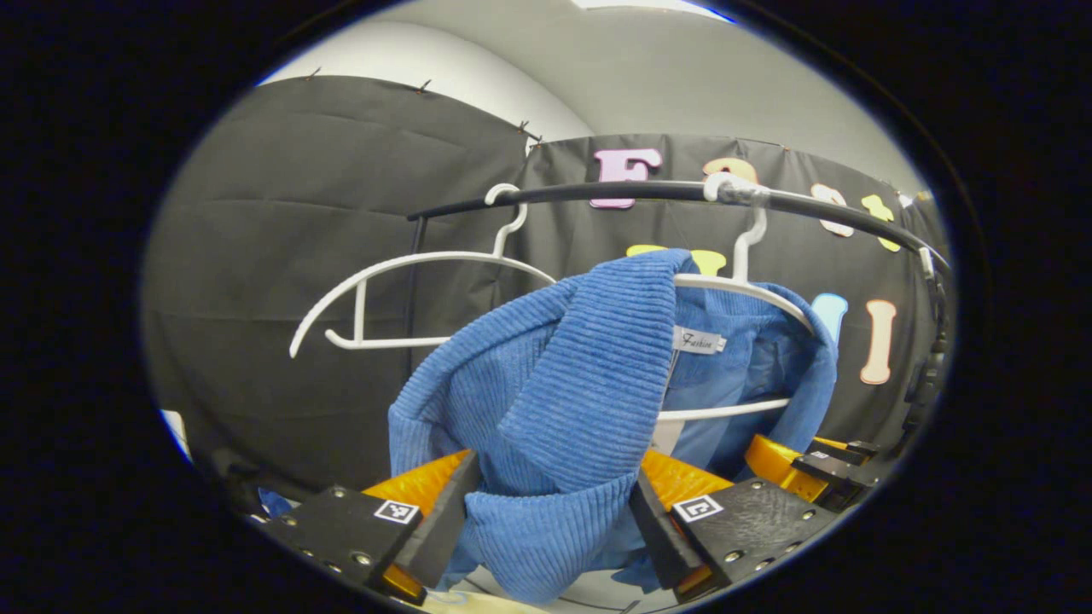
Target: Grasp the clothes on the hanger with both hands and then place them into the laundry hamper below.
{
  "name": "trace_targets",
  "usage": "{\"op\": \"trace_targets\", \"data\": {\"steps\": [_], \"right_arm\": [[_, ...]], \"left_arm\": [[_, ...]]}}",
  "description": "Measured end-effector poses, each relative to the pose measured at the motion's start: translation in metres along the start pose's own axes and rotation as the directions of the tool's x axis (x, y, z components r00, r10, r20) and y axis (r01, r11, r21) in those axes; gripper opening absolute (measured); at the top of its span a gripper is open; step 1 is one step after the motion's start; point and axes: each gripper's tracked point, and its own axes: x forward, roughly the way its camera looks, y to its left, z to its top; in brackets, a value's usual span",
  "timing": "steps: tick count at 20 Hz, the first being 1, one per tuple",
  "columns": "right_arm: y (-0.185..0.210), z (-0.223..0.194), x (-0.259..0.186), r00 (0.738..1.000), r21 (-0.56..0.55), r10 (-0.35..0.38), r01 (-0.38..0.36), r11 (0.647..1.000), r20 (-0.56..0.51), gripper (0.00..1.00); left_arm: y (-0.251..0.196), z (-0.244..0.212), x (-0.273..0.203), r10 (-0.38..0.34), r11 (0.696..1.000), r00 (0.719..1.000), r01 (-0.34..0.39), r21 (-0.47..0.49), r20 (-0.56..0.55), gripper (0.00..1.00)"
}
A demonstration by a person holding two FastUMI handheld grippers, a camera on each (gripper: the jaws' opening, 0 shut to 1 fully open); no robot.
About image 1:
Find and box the ceiling light panel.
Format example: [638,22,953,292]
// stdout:
[570,0,736,24]

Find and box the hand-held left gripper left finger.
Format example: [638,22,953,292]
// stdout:
[256,449,484,605]

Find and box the black metal clothes rack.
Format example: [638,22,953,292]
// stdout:
[406,179,952,376]

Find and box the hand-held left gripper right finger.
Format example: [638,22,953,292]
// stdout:
[628,449,844,601]

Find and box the blue corduroy jacket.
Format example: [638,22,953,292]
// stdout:
[388,249,839,605]

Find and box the white plastic hanger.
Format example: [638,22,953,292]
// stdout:
[288,183,557,359]
[653,173,816,423]

